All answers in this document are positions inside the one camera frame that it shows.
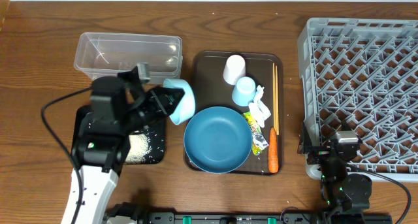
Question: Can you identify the light blue small bowl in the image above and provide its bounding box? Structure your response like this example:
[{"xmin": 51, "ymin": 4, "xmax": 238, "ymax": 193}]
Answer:
[{"xmin": 163, "ymin": 78, "xmax": 196, "ymax": 125}]

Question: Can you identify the pile of white rice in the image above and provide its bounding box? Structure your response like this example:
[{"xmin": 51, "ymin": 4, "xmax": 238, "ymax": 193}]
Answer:
[{"xmin": 125, "ymin": 134, "xmax": 154, "ymax": 165}]

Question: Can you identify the dark blue large bowl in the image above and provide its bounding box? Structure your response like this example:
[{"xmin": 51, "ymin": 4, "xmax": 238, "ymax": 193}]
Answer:
[{"xmin": 184, "ymin": 106, "xmax": 252, "ymax": 174}]

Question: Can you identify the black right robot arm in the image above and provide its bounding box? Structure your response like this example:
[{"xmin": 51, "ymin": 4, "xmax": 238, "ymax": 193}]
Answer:
[{"xmin": 298, "ymin": 122, "xmax": 372, "ymax": 223}]

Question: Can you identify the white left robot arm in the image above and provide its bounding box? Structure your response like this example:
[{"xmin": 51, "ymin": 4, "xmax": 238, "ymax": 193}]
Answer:
[{"xmin": 62, "ymin": 64, "xmax": 195, "ymax": 223}]

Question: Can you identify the grey dishwasher rack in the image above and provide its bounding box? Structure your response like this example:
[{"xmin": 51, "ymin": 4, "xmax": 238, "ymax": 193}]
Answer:
[{"xmin": 297, "ymin": 18, "xmax": 417, "ymax": 183}]

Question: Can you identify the black plastic tray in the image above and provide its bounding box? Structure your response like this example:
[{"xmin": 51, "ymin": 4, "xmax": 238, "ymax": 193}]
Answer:
[{"xmin": 71, "ymin": 104, "xmax": 166, "ymax": 165}]

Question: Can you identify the clear plastic container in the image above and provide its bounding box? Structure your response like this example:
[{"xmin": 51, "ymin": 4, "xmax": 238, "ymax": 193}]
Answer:
[{"xmin": 74, "ymin": 32, "xmax": 183, "ymax": 84}]

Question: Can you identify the orange carrot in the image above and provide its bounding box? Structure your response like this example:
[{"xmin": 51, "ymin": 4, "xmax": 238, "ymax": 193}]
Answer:
[{"xmin": 268, "ymin": 127, "xmax": 279, "ymax": 173}]

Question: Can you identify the pink plastic cup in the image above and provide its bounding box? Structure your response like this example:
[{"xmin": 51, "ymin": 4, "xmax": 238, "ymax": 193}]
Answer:
[{"xmin": 223, "ymin": 55, "xmax": 246, "ymax": 85}]

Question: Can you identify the light blue plastic cup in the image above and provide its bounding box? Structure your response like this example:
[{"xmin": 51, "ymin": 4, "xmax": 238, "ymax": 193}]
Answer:
[{"xmin": 232, "ymin": 76, "xmax": 256, "ymax": 106}]

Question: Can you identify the green foil snack wrapper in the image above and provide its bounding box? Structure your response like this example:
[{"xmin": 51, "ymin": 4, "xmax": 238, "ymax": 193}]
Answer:
[{"xmin": 242, "ymin": 112, "xmax": 268, "ymax": 155}]

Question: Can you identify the crumpled white tissue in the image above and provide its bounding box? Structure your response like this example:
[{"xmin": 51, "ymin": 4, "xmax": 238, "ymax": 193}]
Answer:
[{"xmin": 248, "ymin": 85, "xmax": 271, "ymax": 128}]

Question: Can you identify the right wooden chopstick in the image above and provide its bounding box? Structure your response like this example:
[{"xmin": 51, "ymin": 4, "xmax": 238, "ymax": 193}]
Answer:
[{"xmin": 274, "ymin": 65, "xmax": 280, "ymax": 135}]

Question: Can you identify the wooden chopstick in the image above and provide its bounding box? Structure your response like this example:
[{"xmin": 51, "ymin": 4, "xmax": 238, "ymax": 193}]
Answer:
[
  {"xmin": 272, "ymin": 63, "xmax": 276, "ymax": 131},
  {"xmin": 274, "ymin": 65, "xmax": 280, "ymax": 135}
]

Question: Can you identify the left wooden chopstick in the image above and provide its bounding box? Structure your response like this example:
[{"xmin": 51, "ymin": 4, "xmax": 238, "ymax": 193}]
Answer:
[{"xmin": 272, "ymin": 63, "xmax": 276, "ymax": 131}]

